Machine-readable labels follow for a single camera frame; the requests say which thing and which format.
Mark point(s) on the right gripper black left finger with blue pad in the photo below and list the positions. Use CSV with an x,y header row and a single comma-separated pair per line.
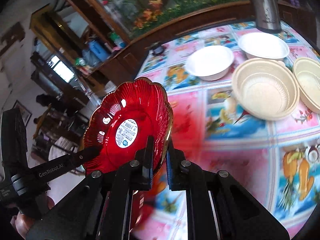
x,y
100,206

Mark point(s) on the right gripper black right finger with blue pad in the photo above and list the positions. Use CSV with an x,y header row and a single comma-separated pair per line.
x,y
218,206

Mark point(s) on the red glass plate with label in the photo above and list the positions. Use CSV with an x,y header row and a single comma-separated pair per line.
x,y
125,119

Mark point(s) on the large beige plastic bowl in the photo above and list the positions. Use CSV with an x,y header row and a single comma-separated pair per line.
x,y
266,89

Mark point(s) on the small beige plastic bowl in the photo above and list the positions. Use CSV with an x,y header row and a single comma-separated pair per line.
x,y
306,72

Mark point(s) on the wooden chair with cushion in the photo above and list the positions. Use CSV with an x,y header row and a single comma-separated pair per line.
x,y
51,130

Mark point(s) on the person in dark clothes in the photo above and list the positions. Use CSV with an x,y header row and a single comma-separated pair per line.
x,y
46,100

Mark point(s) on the colourful patterned tablecloth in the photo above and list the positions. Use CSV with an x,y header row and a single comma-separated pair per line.
x,y
277,162

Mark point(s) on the white plastic bucket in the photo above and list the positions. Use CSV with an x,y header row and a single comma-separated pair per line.
x,y
109,87

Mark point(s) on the white foam bowl left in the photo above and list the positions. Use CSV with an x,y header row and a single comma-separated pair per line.
x,y
210,63

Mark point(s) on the white foam bowl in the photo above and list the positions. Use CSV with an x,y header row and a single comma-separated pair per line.
x,y
210,63
264,46

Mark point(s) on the blue water jug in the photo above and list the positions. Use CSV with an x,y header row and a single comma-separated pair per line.
x,y
99,51

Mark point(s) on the wooden cabinet counter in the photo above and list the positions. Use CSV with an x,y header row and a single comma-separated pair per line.
x,y
130,57

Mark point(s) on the small black jar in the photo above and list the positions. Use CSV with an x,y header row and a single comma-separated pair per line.
x,y
157,49

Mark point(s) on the white foam bowl right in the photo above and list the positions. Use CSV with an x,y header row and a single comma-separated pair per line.
x,y
264,46

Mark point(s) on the stainless steel thermos jug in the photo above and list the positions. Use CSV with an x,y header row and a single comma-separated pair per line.
x,y
267,18

